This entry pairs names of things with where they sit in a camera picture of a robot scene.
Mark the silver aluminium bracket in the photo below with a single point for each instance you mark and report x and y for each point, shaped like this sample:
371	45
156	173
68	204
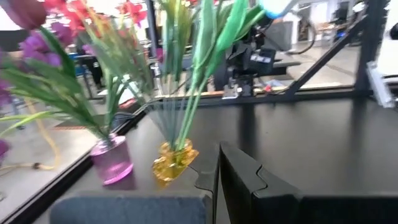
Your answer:
381	87

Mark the dark red artificial tulip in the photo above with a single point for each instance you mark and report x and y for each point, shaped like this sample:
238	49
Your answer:
25	11

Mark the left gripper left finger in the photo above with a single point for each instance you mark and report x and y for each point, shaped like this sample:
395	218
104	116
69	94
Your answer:
130	208

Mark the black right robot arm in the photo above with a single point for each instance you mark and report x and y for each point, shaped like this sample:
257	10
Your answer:
242	62

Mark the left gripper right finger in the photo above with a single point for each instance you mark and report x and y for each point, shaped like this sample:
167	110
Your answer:
280	208

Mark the purple glass vase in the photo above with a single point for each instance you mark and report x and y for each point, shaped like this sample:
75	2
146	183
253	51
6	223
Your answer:
112	161

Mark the white artificial tulip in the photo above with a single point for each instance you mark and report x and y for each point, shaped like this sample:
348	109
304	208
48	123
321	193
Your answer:
231	28

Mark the yellow textured glass vase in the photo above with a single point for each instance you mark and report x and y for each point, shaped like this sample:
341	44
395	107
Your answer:
169	168

